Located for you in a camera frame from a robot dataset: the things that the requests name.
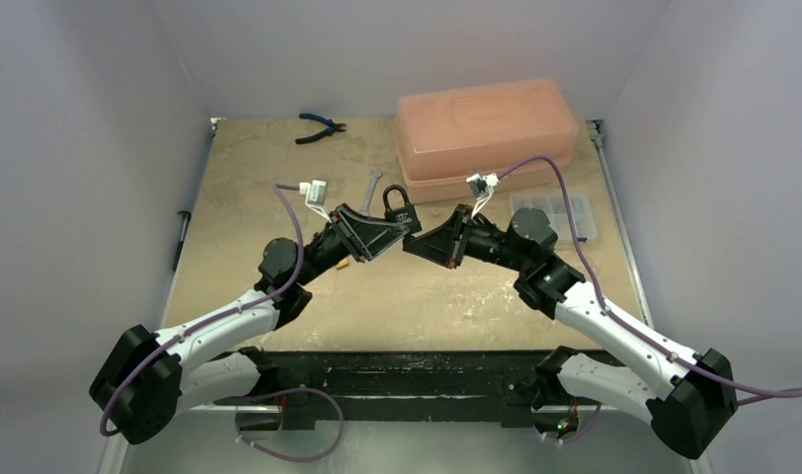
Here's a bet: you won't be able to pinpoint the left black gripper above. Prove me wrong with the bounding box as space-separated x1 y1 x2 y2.
293 203 408 287

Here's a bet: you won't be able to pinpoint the black padlock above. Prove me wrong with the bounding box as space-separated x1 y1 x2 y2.
382 185 422 234

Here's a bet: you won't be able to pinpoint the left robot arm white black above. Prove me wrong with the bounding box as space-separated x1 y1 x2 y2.
89 204 421 444

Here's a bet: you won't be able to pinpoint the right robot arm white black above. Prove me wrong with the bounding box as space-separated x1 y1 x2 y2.
403 205 738 459

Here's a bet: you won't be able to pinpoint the silver open-end wrench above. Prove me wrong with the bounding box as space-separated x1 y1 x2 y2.
360 169 383 217

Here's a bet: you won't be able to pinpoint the pink plastic toolbox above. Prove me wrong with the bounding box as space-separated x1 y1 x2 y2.
394 78 580 203

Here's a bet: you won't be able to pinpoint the clear plastic organizer box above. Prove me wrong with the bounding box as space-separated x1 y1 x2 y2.
509 191 600 245

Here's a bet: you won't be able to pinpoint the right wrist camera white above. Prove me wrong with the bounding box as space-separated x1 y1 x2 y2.
465 173 500 218

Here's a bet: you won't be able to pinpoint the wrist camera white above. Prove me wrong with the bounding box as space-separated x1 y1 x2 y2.
465 173 500 218
298 179 332 223

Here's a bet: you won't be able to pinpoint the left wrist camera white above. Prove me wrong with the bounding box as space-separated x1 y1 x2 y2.
298 179 332 223

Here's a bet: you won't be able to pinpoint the blue handled pliers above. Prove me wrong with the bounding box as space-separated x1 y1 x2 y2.
294 114 348 146

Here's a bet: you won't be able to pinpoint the black mounting base plate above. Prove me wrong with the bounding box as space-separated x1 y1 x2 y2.
217 350 596 431

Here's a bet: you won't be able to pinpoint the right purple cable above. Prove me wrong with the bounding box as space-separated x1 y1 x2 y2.
495 155 802 407

